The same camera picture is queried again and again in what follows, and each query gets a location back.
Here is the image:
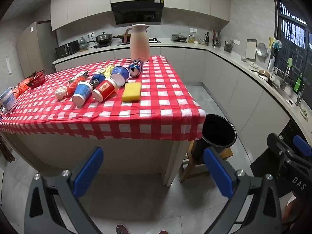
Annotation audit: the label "steel pot with lid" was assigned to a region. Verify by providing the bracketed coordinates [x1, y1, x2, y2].
[171, 32, 188, 42]

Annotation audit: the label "black range hood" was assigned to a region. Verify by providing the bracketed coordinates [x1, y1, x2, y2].
[110, 0, 164, 25]

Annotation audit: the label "white green milk carton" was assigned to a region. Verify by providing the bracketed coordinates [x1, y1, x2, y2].
[69, 71, 89, 83]

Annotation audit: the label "white kitchen island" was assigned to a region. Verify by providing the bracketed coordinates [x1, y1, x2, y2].
[15, 133, 193, 187]

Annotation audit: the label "red box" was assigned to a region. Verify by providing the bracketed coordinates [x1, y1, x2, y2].
[29, 74, 46, 89]

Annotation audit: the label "steel faucet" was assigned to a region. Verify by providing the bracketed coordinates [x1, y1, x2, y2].
[278, 67, 292, 90]

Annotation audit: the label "black floor mat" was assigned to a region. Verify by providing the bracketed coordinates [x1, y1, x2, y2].
[250, 149, 296, 200]

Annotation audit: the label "green dish soap bottle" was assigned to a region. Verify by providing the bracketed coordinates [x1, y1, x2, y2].
[293, 74, 303, 94]

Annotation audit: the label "wooden stool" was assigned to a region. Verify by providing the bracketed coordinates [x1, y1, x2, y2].
[179, 140, 233, 183]

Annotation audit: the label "red white checkered tablecloth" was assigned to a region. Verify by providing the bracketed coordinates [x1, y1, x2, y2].
[0, 55, 206, 142]

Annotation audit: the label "dark barred window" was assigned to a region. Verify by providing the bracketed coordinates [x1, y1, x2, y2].
[273, 0, 312, 88]

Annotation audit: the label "yellow and blue gloves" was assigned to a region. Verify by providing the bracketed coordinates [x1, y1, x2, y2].
[268, 36, 282, 50]

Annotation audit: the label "grey kitchen counter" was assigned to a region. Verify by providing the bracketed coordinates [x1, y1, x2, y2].
[52, 38, 312, 152]

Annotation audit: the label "beige upper cabinets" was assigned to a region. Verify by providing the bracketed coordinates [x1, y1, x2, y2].
[50, 0, 231, 31]

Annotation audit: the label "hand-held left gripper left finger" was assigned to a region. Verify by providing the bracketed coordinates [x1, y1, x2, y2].
[24, 147, 104, 234]

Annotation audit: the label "crumpled white paper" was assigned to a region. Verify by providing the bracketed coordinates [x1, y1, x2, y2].
[55, 86, 68, 100]

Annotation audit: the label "orange net bag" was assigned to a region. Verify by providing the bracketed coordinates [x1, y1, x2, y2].
[12, 78, 32, 98]

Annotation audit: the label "steel colander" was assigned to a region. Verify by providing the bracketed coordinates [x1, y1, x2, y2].
[256, 42, 269, 57]

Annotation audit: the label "black induction cooker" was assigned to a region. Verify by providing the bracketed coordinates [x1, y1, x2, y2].
[91, 41, 113, 49]

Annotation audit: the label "yellow plastic wrapper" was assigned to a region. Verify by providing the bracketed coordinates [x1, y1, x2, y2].
[101, 65, 115, 77]

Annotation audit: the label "black gas stove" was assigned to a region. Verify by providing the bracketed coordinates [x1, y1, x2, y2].
[117, 38, 162, 45]

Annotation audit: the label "light blue paper cup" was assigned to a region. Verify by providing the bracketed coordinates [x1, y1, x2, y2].
[72, 80, 94, 106]

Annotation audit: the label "white blue container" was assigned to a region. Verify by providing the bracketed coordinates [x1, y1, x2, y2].
[0, 88, 18, 114]

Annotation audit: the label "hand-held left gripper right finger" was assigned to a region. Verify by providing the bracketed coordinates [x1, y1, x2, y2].
[203, 147, 283, 234]

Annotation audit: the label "pink thermos jug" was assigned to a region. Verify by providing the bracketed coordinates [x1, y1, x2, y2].
[124, 24, 150, 62]

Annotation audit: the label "black bucket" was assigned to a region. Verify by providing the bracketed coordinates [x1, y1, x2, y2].
[191, 114, 237, 165]

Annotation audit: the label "dark blue paper cup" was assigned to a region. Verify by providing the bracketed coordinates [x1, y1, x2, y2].
[110, 65, 130, 87]

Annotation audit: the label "beige refrigerator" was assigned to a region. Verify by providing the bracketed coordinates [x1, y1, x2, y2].
[16, 21, 58, 77]

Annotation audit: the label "black microwave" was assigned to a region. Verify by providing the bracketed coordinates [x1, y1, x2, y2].
[55, 40, 80, 59]

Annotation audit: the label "yellow sponge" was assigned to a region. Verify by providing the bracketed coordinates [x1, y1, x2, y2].
[121, 82, 142, 102]

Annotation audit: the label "red paper cup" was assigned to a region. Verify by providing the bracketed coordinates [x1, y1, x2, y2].
[92, 77, 119, 102]

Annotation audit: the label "red plastic bag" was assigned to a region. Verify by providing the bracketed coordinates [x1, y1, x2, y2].
[66, 77, 86, 95]

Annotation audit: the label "person's right hand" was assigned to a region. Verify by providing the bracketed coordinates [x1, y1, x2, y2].
[283, 194, 312, 228]

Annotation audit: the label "dark wok with lid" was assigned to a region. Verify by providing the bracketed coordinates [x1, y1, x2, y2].
[95, 32, 119, 45]

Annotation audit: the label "crushed blue drink can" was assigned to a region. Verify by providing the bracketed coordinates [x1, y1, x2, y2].
[128, 60, 143, 78]

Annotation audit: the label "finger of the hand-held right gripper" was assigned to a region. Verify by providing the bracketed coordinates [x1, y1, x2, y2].
[266, 133, 296, 162]
[293, 135, 312, 162]

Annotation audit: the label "knife rack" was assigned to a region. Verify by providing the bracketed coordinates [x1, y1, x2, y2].
[212, 29, 222, 47]

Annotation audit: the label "white cutting board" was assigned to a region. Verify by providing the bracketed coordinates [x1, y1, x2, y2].
[245, 38, 257, 60]

